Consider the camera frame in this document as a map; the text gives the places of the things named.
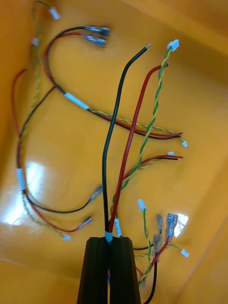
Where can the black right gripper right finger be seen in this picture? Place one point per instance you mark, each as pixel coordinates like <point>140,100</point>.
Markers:
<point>123,268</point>

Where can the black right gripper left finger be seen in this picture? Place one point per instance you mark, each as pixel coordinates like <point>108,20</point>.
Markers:
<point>95,268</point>

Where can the yellow-orange plastic bin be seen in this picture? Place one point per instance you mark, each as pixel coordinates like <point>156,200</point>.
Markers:
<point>71,147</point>

